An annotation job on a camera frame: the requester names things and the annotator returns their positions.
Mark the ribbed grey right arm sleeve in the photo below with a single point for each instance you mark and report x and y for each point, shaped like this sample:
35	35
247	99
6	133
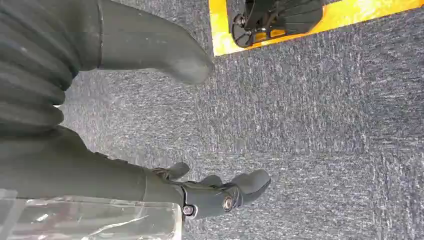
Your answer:
30	66

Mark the clear plastic block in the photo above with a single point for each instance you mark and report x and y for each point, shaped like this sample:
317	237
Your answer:
99	222

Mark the yellow floor tape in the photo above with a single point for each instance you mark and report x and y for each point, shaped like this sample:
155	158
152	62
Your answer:
218	36

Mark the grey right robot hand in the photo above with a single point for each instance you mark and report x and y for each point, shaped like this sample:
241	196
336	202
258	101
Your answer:
149	46

